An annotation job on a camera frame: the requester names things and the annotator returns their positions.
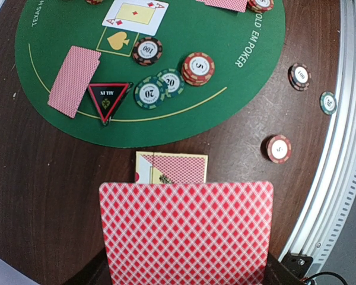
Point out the red backed card deck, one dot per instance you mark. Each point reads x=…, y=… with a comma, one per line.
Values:
x=194, y=233

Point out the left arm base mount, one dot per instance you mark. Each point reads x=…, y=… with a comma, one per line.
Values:
x=341, y=261

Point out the ace of diamonds card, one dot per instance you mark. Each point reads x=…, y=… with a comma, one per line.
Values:
x=140, y=16

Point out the red 5 chip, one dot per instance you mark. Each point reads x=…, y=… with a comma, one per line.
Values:
x=94, y=2
x=260, y=6
x=198, y=68

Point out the round green poker mat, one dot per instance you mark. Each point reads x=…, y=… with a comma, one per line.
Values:
x=245, y=48

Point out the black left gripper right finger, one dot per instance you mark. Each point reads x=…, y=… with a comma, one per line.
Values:
x=277, y=274

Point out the playing card box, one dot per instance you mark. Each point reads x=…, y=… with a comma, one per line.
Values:
x=163, y=168

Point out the face down cards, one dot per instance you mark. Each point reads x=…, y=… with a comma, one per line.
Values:
x=233, y=5

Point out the red backed card gripper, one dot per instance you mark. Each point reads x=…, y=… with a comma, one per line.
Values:
x=73, y=79

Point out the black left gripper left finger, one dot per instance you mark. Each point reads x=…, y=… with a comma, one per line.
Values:
x=95, y=272

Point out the aluminium table front rail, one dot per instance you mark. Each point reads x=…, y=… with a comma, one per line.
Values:
x=333, y=190

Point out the brown 100 chip stack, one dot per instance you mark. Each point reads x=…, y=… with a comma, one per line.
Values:
x=299, y=76

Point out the red chip stack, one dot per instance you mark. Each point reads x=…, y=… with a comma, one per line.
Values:
x=278, y=149

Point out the green 20 chip stack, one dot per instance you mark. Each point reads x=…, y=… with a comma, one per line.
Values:
x=328, y=103

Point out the black red triangular dealer button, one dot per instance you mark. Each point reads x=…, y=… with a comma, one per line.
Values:
x=107, y=98

